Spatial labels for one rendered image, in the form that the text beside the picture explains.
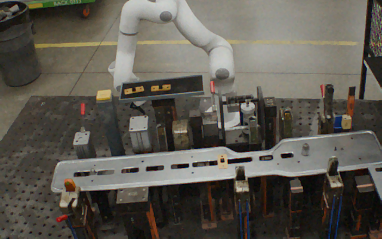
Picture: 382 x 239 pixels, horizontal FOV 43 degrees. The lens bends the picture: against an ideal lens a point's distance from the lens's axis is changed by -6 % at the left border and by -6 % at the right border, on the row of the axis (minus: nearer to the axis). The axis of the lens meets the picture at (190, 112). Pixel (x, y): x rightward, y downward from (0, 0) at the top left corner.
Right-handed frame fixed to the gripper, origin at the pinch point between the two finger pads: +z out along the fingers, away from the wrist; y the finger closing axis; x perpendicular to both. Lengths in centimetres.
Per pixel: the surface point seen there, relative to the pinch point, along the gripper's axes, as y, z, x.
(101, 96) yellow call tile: 8.9, -34.7, 24.4
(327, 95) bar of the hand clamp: -71, 5, 62
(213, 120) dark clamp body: -26, -8, 49
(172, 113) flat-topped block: -12.2, -11.4, 32.8
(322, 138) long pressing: -60, 18, 69
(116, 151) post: 21.9, -6.4, 24.8
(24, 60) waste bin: 106, 12, -211
